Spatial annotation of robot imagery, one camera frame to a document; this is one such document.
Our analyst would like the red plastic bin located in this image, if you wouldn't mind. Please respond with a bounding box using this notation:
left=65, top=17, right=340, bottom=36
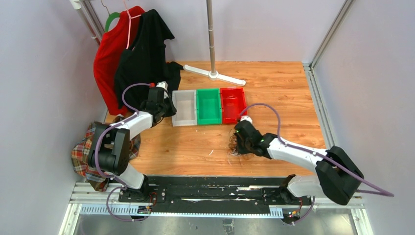
left=220, top=87, right=247, bottom=124

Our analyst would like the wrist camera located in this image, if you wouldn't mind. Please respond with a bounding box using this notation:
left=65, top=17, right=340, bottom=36
left=156, top=81, right=168, bottom=91
left=240, top=115, right=253, bottom=124

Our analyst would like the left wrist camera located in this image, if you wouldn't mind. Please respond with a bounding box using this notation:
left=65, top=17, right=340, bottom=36
left=156, top=81, right=168, bottom=91

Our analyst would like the black t-shirt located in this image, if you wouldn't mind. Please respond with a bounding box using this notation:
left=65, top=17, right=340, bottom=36
left=114, top=9, right=183, bottom=109

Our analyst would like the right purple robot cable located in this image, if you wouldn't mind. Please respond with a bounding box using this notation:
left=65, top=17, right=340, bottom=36
left=239, top=103, right=395, bottom=225

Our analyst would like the cable bundle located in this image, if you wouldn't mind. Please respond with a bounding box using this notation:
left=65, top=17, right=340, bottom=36
left=227, top=128, right=255, bottom=166

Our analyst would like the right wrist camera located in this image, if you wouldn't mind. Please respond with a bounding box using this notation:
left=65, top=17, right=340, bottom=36
left=240, top=115, right=253, bottom=124

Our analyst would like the green plastic bin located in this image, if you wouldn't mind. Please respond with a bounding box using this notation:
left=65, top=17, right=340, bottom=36
left=196, top=89, right=222, bottom=125

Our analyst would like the plaid flannel shirt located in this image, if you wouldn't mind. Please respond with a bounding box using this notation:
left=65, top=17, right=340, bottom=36
left=71, top=118, right=146, bottom=192

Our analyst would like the white plastic bin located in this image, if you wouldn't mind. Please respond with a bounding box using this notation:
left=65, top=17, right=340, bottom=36
left=172, top=90, right=197, bottom=127

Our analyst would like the pink clothes hanger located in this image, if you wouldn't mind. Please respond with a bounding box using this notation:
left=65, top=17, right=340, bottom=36
left=123, top=0, right=141, bottom=49

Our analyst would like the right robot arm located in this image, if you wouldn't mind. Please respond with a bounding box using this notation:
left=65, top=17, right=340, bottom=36
left=235, top=120, right=364, bottom=205

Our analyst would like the clothes rack metal frame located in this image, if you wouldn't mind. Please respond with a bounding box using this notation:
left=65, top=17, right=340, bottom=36
left=69, top=0, right=104, bottom=46

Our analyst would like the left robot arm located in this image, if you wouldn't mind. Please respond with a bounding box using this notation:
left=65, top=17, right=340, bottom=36
left=87, top=81, right=177, bottom=202

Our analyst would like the white stand with metal pole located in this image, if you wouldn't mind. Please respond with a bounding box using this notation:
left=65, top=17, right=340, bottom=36
left=183, top=0, right=246, bottom=87

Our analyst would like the red t-shirt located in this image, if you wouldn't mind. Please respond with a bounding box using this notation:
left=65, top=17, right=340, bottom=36
left=93, top=6, right=145, bottom=116

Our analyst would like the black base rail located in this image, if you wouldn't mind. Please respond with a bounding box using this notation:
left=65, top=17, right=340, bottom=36
left=118, top=176, right=311, bottom=215

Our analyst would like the green clothes hanger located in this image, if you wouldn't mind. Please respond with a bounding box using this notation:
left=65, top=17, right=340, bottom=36
left=104, top=12, right=120, bottom=33

